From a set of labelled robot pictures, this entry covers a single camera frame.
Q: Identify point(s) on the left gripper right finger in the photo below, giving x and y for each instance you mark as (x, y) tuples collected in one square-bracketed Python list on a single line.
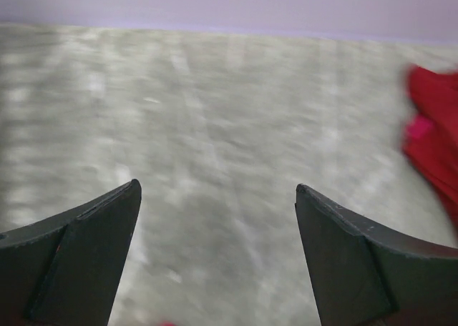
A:
[(364, 273)]

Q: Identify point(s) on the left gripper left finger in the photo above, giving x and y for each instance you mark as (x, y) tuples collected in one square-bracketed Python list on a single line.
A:
[(66, 269)]

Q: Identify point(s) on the pink t shirt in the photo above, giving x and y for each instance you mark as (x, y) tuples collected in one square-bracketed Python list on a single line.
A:
[(164, 323)]

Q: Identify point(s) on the dark red folded t shirt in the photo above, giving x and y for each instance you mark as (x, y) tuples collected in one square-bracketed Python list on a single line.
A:
[(430, 138)]

